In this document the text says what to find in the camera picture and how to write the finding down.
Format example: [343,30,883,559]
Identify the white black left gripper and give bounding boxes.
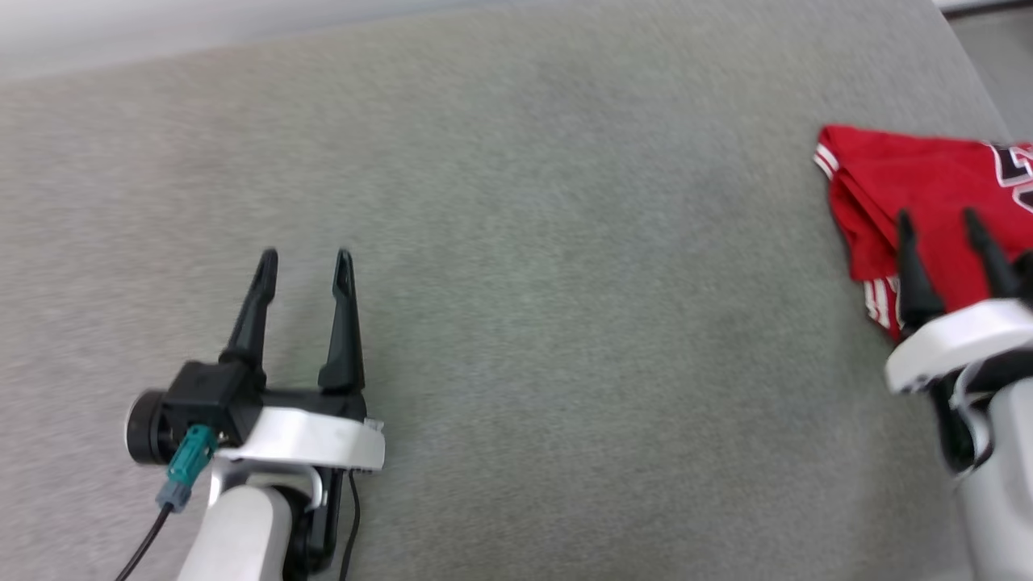
[216,249,386,566]

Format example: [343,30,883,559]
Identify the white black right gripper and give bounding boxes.
[885,207,1033,477]

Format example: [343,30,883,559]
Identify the red basketball jersey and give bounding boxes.
[813,123,1033,344]

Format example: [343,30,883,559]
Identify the black cable with teal connector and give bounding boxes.
[113,425,219,581]

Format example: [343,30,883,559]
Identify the thin black left gripper cable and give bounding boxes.
[339,472,361,581]

